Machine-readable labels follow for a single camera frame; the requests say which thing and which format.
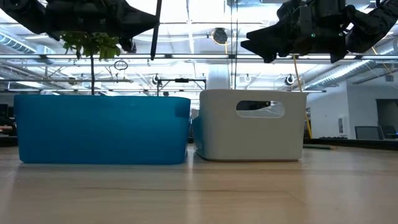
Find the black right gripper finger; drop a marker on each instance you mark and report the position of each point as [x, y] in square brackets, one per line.
[273, 46]
[280, 29]

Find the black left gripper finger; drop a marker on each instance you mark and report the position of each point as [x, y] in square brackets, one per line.
[124, 12]
[124, 30]

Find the black pen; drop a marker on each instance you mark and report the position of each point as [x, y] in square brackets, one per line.
[154, 43]

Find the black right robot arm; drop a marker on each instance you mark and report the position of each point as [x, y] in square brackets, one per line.
[373, 25]

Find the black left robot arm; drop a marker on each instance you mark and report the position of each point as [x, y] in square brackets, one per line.
[18, 9]

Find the green leafy plant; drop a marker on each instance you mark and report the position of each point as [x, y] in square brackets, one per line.
[93, 45]

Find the blue plastic bin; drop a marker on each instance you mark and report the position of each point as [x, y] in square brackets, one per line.
[99, 130]

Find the grey office chair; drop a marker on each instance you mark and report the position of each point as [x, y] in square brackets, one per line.
[368, 133]

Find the black camera stand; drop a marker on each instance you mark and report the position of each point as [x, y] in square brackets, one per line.
[182, 80]

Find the white wall box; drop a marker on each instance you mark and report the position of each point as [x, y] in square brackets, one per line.
[341, 125]

